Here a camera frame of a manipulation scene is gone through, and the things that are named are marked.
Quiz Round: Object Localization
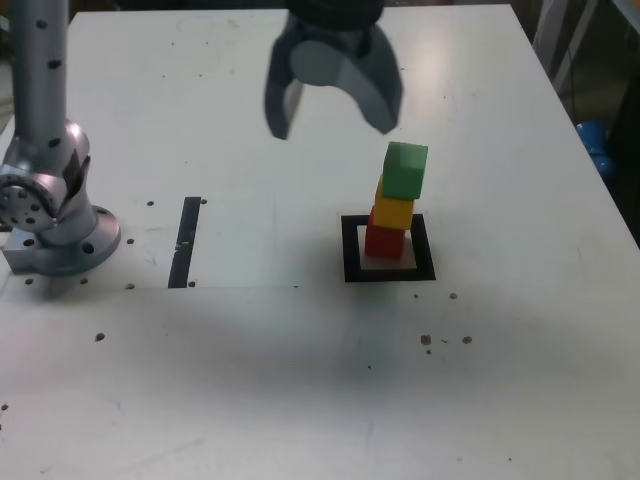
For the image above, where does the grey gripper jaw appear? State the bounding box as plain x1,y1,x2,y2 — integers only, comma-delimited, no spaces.
263,19,306,141
290,28,406,136

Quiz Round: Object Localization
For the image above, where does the green cube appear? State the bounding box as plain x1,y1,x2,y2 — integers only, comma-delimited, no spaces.
381,141,430,201

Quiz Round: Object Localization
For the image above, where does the yellow cube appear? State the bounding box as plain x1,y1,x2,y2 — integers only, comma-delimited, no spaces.
374,174,416,231

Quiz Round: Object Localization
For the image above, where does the red cube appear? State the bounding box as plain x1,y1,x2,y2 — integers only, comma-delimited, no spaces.
363,207,405,260

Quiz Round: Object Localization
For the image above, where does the black tape square outline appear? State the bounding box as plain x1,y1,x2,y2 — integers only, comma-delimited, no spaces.
341,213,437,284

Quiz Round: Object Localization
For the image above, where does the black tape strip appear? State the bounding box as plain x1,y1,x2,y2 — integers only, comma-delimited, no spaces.
167,196,202,290

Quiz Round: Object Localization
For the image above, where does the blue object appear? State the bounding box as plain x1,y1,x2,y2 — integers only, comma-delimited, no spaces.
575,119,616,176

